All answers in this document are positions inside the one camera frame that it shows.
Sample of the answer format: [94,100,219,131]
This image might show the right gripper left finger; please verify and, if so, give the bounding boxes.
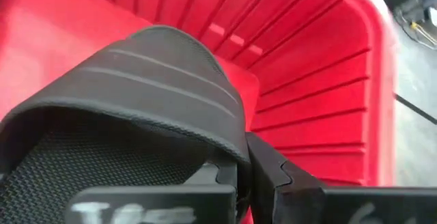
[64,162,239,224]

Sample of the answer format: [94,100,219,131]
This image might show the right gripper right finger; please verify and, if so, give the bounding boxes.
[245,131,437,224]

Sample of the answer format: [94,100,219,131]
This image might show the black floor cable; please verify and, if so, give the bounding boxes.
[394,93,437,126]

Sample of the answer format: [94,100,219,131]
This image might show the red plastic bin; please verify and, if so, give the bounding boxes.
[0,0,399,224]

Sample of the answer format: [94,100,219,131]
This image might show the black rubber slide sandal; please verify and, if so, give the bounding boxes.
[0,25,252,224]

